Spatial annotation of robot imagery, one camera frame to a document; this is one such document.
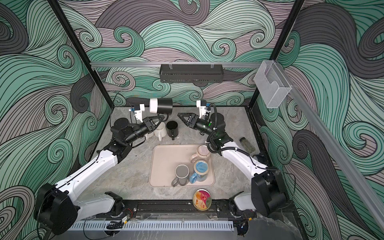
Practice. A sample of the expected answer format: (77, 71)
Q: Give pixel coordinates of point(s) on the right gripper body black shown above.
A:
(204, 126)

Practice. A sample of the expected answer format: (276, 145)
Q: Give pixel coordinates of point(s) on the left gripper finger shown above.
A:
(158, 117)
(156, 122)

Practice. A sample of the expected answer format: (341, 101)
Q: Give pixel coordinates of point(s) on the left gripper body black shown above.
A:
(139, 130)

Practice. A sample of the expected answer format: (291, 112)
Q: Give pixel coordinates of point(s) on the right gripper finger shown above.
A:
(186, 121)
(186, 115)

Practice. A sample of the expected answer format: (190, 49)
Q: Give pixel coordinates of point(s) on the white ribbed mug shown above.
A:
(160, 132)

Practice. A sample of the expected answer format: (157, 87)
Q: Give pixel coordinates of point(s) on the blue mug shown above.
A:
(200, 174)

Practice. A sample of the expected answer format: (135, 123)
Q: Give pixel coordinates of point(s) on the grey mug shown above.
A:
(182, 176)

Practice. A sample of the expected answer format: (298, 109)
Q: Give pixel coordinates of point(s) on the black mug white base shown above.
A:
(161, 106)

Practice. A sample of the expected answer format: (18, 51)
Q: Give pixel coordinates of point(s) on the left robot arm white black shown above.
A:
(57, 206)

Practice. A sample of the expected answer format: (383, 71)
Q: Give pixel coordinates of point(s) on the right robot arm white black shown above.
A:
(268, 191)

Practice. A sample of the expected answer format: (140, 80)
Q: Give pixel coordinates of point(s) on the pink mug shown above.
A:
(202, 153)

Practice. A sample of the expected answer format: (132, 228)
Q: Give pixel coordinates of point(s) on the beige plastic tray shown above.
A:
(165, 160)

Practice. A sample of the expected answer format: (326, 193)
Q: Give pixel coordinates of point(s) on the round colourful tin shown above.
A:
(202, 200)

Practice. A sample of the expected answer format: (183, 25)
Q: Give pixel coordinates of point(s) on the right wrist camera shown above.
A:
(204, 109)

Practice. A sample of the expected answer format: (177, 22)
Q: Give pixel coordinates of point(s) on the black wall basket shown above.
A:
(194, 73)

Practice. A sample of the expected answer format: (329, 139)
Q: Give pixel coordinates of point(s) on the aluminium rail back wall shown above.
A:
(136, 64)

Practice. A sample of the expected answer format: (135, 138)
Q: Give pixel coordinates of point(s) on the aluminium rail wall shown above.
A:
(366, 193)
(136, 64)

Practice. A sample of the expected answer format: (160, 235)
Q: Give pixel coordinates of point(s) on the clear acrylic wall holder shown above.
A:
(272, 83)

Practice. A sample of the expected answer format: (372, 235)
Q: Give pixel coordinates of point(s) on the white slotted cable duct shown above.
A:
(152, 225)

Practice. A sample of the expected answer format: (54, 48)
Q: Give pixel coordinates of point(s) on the aluminium rail right wall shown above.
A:
(366, 193)

